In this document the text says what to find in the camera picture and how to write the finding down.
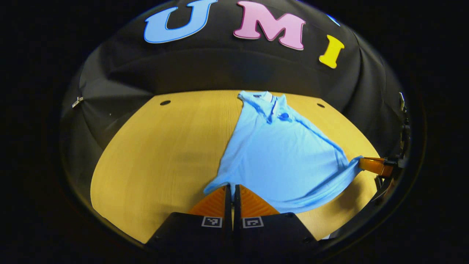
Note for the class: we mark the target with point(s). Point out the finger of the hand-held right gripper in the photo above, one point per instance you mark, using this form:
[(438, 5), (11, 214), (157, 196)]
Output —
[(377, 167)]

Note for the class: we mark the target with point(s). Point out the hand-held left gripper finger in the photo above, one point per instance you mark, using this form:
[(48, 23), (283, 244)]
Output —
[(228, 205), (237, 205)]

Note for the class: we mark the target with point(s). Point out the light blue polo T-shirt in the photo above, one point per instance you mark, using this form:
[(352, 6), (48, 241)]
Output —
[(278, 154)]

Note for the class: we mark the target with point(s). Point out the black backdrop cloth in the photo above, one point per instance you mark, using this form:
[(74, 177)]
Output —
[(220, 69)]

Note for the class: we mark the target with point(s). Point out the silver metal clip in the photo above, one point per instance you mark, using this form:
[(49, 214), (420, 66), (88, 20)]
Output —
[(77, 102)]

